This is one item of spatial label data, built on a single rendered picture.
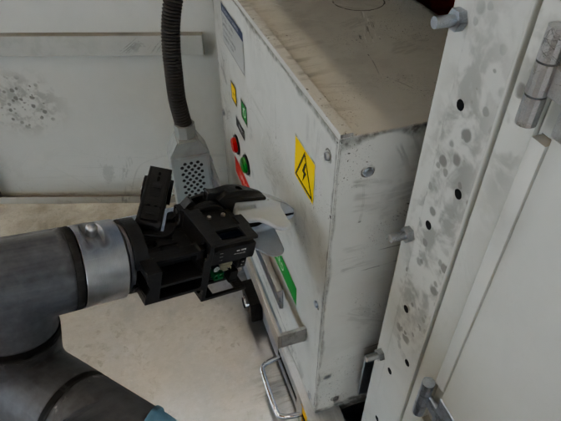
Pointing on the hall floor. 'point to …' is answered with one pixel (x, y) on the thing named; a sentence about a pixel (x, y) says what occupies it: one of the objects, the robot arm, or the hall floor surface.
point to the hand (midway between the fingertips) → (280, 210)
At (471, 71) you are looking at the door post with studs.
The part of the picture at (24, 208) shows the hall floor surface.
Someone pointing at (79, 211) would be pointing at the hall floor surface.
